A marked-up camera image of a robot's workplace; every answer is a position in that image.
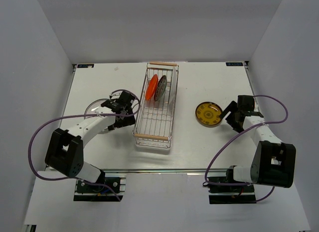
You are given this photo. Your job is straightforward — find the wire dish rack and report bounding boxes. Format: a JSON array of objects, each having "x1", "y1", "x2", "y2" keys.
[{"x1": 133, "y1": 62, "x2": 179, "y2": 151}]

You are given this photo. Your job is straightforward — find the aluminium table rail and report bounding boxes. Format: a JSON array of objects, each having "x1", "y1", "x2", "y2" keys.
[{"x1": 44, "y1": 168, "x2": 237, "y2": 174}]

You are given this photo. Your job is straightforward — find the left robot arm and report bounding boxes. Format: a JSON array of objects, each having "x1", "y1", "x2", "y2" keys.
[{"x1": 45, "y1": 90, "x2": 140, "y2": 192}]

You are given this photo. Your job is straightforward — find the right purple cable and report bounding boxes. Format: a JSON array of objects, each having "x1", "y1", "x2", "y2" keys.
[{"x1": 204, "y1": 94, "x2": 290, "y2": 202}]

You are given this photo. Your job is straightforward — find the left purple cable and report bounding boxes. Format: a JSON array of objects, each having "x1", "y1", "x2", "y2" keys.
[{"x1": 28, "y1": 89, "x2": 142, "y2": 202}]

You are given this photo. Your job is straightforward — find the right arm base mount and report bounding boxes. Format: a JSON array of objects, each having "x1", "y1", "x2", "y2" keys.
[{"x1": 202, "y1": 166, "x2": 256, "y2": 205}]

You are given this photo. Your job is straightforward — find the purple cable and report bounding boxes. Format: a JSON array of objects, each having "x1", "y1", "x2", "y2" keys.
[
  {"x1": 204, "y1": 94, "x2": 290, "y2": 202},
  {"x1": 28, "y1": 89, "x2": 142, "y2": 202}
]

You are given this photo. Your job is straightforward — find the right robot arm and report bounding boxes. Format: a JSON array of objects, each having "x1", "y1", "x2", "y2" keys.
[{"x1": 220, "y1": 95, "x2": 296, "y2": 192}]

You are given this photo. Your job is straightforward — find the orange plate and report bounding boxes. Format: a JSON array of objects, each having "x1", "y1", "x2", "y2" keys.
[{"x1": 145, "y1": 74, "x2": 159, "y2": 100}]

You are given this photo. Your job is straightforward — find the yellow patterned plate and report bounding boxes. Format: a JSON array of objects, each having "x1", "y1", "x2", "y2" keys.
[{"x1": 195, "y1": 102, "x2": 223, "y2": 127}]

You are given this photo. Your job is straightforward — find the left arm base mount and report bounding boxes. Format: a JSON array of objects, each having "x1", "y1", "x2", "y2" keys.
[{"x1": 73, "y1": 174, "x2": 126, "y2": 202}]

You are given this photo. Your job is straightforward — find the large white plate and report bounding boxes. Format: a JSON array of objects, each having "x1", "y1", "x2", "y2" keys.
[
  {"x1": 84, "y1": 99, "x2": 116, "y2": 135},
  {"x1": 168, "y1": 82, "x2": 177, "y2": 111}
]

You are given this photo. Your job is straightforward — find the dark patterned plate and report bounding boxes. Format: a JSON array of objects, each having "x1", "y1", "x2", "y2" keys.
[{"x1": 154, "y1": 75, "x2": 167, "y2": 101}]

